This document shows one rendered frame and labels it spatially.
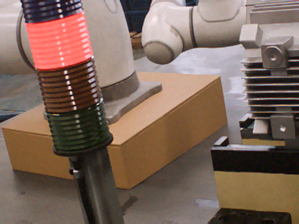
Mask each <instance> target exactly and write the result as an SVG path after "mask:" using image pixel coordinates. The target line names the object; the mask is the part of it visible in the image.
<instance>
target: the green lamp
mask: <svg viewBox="0 0 299 224"><path fill-rule="evenodd" d="M46 113H47V118H48V120H47V121H48V123H49V127H50V132H51V136H52V138H53V142H54V147H55V149H56V151H58V152H61V153H77V152H82V151H86V150H90V149H93V148H96V147H98V146H101V145H103V144H104V143H106V142H107V141H108V140H109V139H110V130H109V129H110V127H109V126H108V124H109V123H108V121H107V117H106V112H105V107H104V102H103V98H101V100H99V101H98V102H97V103H96V104H93V105H91V106H89V107H87V108H82V109H80V110H76V111H72V112H64V113H52V112H48V111H46Z"/></svg>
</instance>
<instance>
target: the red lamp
mask: <svg viewBox="0 0 299 224"><path fill-rule="evenodd" d="M84 14H85V12H84V11H82V12H81V13H80V14H77V15H74V16H71V17H68V18H66V19H59V20H55V21H52V22H47V23H41V24H25V26H26V27H27V30H26V31H27V32H28V34H27V36H28V37H29V43H30V47H31V48H32V50H31V51H32V53H33V54H32V57H33V58H34V63H35V65H34V66H35V67H36V68H38V69H51V68H61V67H66V66H69V65H72V64H76V63H79V62H82V61H84V60H86V59H88V58H90V57H91V56H92V55H93V52H92V47H91V42H90V37H89V36H88V35H89V32H88V27H87V25H86V24H87V22H86V20H85V18H86V17H85V15H84Z"/></svg>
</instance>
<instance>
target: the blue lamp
mask: <svg viewBox="0 0 299 224"><path fill-rule="evenodd" d="M20 3H21V8H22V9H23V11H22V13H23V14H24V16H23V18H24V19H25V23H27V24H29V25H35V24H41V23H47V22H52V21H55V20H59V19H66V18H69V17H71V16H74V15H77V14H80V13H81V12H82V11H83V10H84V8H83V7H82V6H83V3H82V0H20Z"/></svg>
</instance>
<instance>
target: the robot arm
mask: <svg viewBox="0 0 299 224"><path fill-rule="evenodd" d="M82 3H83V6H82V7H83V8H84V10H83V11H84V12H85V14H84V15H85V17H86V18H85V20H86V22H87V24H86V25H87V27H88V32H89V35H88V36H89V37H90V42H91V47H92V52H93V55H94V60H95V65H96V70H97V71H98V72H97V75H98V80H99V84H100V89H101V95H102V97H103V102H104V107H105V112H106V117H107V121H108V123H109V124H108V125H111V124H114V123H116V122H117V121H118V120H119V119H120V118H121V117H122V116H123V115H125V113H128V112H129V111H130V110H131V109H133V108H135V107H136V106H137V105H139V104H140V103H142V102H143V101H144V100H147V99H148V98H149V97H150V96H152V95H154V94H157V93H158V92H160V91H162V85H161V82H142V81H139V80H138V76H137V74H136V71H135V65H134V60H133V51H132V47H131V39H130V34H129V32H128V25H127V22H126V19H125V16H124V12H123V8H122V7H121V4H120V1H119V0H82ZM246 3H247V1H246V0H199V4H198V5H197V6H191V7H186V1H185V0H152V4H151V7H150V9H149V12H148V14H147V15H146V17H145V19H144V25H143V27H142V38H141V41H142V46H143V47H144V53H145V56H146V57H147V58H148V60H150V61H152V62H153V63H155V64H158V65H166V64H169V63H170V62H172V61H174V60H175V59H176V58H177V57H178V56H180V54H181V53H183V52H185V51H187V50H192V49H195V48H221V47H231V46H236V45H240V44H241V43H240V41H239V38H240V34H241V30H242V25H245V22H246ZM22 11H23V9H22V8H21V3H20V0H0V74H1V75H5V74H7V75H27V74H36V73H37V71H36V70H35V68H36V67H35V66H34V65H35V63H34V58H33V57H32V54H33V53H32V51H31V50H32V48H31V47H30V43H29V37H28V36H27V34H28V32H27V31H26V30H27V27H26V26H25V24H26V23H25V19H24V18H23V16H24V14H23V13H22Z"/></svg>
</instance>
